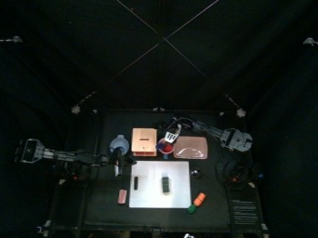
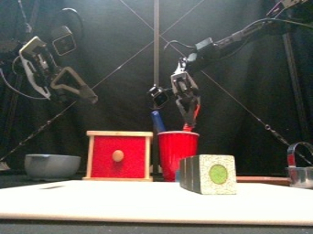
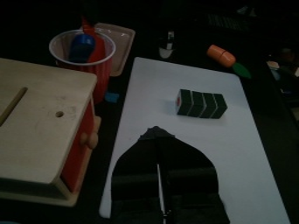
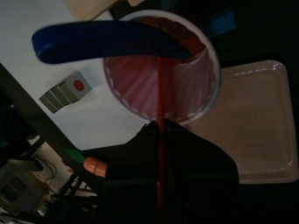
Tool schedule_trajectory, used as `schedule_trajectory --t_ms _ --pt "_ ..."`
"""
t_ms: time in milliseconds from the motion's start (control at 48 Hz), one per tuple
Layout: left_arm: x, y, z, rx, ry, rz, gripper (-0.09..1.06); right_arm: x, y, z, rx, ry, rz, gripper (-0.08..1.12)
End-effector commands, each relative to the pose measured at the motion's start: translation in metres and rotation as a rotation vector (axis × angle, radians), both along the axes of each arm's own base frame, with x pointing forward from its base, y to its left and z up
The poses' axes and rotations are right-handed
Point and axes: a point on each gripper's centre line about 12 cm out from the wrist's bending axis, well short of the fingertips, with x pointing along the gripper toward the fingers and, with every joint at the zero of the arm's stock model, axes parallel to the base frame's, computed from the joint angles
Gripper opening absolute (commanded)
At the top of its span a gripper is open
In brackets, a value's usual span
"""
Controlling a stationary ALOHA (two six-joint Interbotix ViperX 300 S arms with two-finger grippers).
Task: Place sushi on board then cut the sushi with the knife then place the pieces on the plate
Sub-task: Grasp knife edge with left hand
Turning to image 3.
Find red plastic cup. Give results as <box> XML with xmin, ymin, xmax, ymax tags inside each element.
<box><xmin>47</xmin><ymin>29</ymin><xmax>117</xmax><ymax>105</ymax></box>

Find wooden box with red drawer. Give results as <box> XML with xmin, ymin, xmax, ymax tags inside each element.
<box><xmin>0</xmin><ymin>57</ymin><xmax>102</xmax><ymax>208</ymax></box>

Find small blue block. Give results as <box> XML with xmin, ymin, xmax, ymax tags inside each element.
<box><xmin>104</xmin><ymin>92</ymin><xmax>120</xmax><ymax>104</ymax></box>

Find clear plastic tray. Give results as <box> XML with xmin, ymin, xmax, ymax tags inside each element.
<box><xmin>78</xmin><ymin>22</ymin><xmax>136</xmax><ymax>78</ymax></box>

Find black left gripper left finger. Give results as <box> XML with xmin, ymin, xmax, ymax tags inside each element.
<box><xmin>109</xmin><ymin>125</ymin><xmax>164</xmax><ymax>224</ymax></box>

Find green toy sushi end piece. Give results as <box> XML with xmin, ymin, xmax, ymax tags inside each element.
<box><xmin>173</xmin><ymin>88</ymin><xmax>193</xmax><ymax>116</ymax></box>

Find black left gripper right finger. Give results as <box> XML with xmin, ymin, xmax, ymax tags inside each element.
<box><xmin>154</xmin><ymin>127</ymin><xmax>230</xmax><ymax>224</ymax></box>

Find white cutting board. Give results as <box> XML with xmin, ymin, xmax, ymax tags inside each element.
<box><xmin>97</xmin><ymin>56</ymin><xmax>292</xmax><ymax>224</ymax></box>

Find red toy utensil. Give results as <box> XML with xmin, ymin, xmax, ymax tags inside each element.
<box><xmin>78</xmin><ymin>17</ymin><xmax>108</xmax><ymax>64</ymax></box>

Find blue toy utensil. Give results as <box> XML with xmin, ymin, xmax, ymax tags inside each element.
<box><xmin>67</xmin><ymin>33</ymin><xmax>97</xmax><ymax>64</ymax></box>

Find orange toy carrot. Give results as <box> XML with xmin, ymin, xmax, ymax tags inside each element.
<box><xmin>205</xmin><ymin>44</ymin><xmax>252</xmax><ymax>80</ymax></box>

